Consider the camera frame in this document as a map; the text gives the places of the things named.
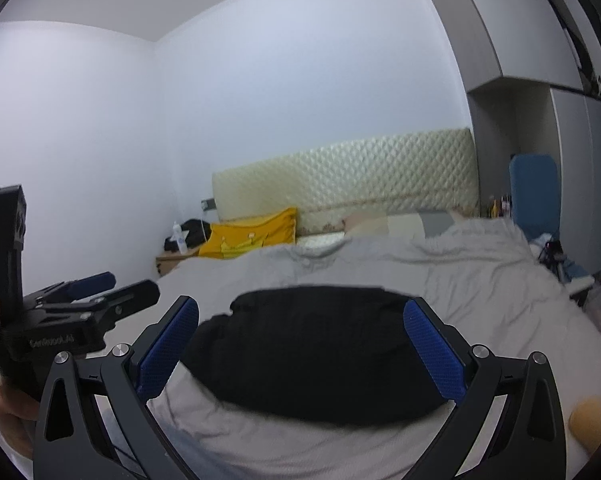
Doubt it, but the black bag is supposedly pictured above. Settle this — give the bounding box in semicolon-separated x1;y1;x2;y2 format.
164;218;212;253

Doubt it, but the black garment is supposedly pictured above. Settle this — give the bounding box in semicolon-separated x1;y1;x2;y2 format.
180;285;456;423

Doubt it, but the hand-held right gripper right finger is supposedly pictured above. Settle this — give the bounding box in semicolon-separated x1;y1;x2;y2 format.
403;297;566;480

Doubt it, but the cream quilted headboard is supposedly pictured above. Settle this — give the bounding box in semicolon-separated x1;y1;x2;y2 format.
211;127;481;236

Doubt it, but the cluster of small bottles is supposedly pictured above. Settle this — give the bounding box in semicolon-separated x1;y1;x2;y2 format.
488;194;512;219

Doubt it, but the black tripod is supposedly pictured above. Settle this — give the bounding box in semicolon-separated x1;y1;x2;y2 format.
538;240;569;282

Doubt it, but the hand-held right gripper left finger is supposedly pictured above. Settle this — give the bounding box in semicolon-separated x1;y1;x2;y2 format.
33;295;201;480

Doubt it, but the grey wardrobe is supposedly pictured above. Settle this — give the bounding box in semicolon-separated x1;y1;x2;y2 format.
413;0;601;283

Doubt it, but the white pillow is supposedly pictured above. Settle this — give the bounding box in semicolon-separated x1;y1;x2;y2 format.
295;232;350;252

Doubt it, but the yellow pillow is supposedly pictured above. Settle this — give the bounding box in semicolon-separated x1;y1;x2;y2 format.
198;207;298;260

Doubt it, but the bed with grey sheet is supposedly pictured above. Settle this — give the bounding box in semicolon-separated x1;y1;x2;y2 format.
93;217;601;480

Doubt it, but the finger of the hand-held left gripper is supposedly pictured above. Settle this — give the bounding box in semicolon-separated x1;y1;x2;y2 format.
78;280;160;328
63;271;117;302

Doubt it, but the person's left hand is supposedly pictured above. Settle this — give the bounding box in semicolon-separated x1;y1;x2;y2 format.
0;380;41;461

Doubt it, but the wooden nightstand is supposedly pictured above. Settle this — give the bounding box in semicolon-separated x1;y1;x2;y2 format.
155;245;201;278

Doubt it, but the blue chair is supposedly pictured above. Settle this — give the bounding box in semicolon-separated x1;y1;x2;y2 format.
509;154;564;246

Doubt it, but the orange sponge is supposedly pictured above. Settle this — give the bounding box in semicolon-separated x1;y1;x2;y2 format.
569;396;601;449

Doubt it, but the grey patterned pillow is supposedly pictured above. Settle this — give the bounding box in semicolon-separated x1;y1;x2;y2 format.
343;210;464;237

